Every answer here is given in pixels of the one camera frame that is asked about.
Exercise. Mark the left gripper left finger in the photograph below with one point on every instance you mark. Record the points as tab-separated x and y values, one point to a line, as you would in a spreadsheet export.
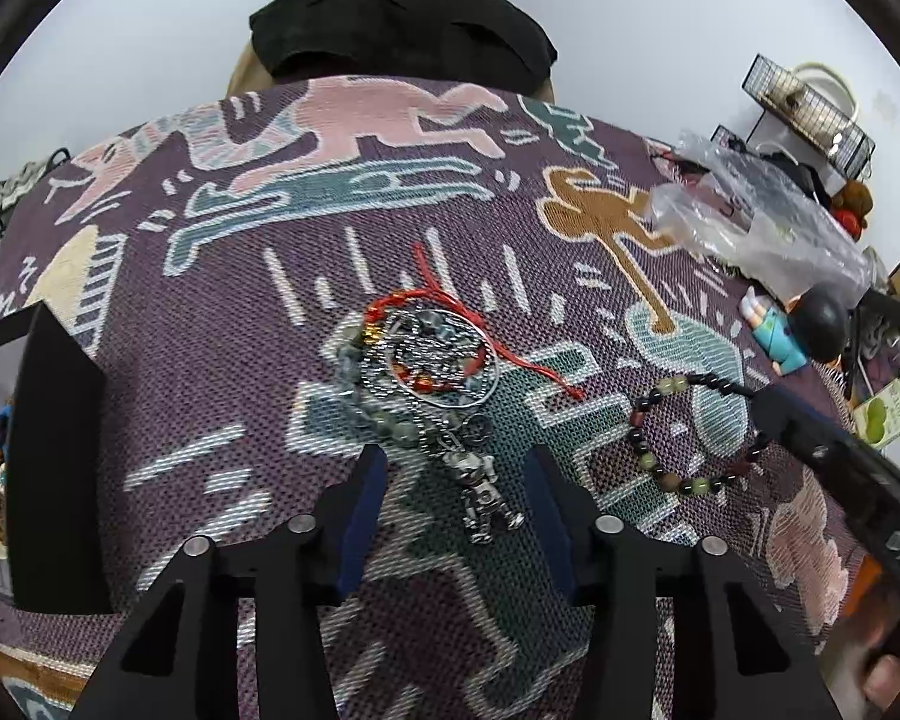
176	654

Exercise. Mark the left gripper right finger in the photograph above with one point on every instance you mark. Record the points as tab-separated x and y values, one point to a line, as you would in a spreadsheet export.
735	655

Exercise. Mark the silver astronaut keychain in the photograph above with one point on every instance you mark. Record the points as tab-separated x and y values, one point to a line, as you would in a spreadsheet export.
459	445

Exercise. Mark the black jewelry box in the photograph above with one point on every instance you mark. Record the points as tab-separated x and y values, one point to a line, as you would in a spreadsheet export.
51	397

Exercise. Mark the person right hand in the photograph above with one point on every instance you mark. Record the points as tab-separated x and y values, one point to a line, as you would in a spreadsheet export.
862	677

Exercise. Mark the green snack packet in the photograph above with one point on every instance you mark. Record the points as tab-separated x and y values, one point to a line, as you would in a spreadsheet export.
877	420

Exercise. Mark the cartoon boy figurine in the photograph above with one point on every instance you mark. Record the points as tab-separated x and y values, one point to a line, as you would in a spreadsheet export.
814	328

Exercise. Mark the purple patterned woven blanket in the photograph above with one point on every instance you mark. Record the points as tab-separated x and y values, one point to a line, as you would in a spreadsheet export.
270	282

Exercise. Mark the orange plush toy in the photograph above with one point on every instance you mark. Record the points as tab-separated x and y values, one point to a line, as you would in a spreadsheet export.
850	206

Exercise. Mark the clear plastic bag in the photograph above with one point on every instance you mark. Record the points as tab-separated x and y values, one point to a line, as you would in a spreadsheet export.
749	214

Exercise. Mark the black metal shoe rack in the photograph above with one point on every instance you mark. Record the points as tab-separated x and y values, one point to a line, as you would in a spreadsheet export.
13	188

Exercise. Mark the tan chair back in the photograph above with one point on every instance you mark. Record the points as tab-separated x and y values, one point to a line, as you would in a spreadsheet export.
249	74

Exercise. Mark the black garment on chair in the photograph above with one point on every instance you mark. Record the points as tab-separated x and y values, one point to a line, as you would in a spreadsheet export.
488	42

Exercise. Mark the black wire basket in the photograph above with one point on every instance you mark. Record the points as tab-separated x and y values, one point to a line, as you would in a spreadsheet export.
818	103

